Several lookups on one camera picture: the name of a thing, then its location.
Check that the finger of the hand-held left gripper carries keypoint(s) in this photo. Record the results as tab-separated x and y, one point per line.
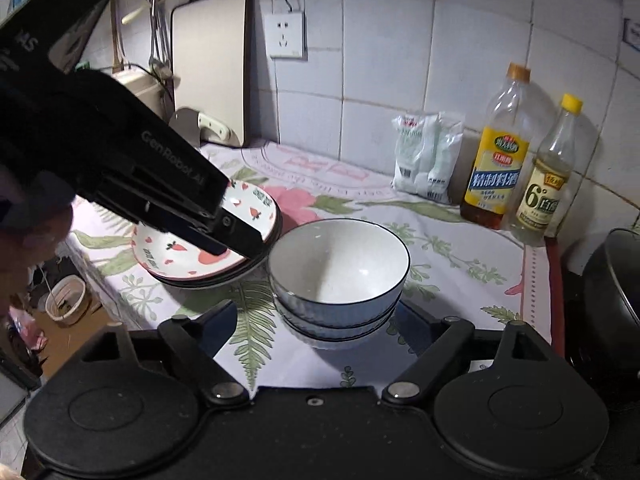
170	227
240	237

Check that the person's left hand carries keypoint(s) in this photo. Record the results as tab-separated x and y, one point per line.
30	260

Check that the white cutting board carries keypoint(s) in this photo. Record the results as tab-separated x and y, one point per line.
210	60

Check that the white ribbed bowl black rim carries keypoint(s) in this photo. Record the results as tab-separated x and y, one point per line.
340	265
345	335

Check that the white basket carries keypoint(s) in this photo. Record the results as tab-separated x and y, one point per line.
67	305

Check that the floral tablecloth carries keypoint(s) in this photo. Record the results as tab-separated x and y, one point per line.
350	200

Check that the black wok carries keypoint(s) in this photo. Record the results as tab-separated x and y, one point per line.
612	285

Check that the pink strawberry print plate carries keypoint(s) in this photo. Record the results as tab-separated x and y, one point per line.
170	260

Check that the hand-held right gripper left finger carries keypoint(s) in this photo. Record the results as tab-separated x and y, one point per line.
222	325

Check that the white salt bag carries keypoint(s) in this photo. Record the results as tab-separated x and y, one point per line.
415	155
450	160

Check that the white wall outlet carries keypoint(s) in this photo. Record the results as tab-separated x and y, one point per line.
285	35

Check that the hanging metal utensils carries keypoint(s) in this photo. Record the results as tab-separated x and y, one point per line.
159	35

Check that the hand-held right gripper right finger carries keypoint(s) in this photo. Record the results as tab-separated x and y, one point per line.
415	330

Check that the clear vinegar bottle yellow cap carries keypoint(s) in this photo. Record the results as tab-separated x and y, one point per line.
545	195

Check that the cooking wine bottle yellow label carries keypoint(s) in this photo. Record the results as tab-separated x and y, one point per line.
495	175

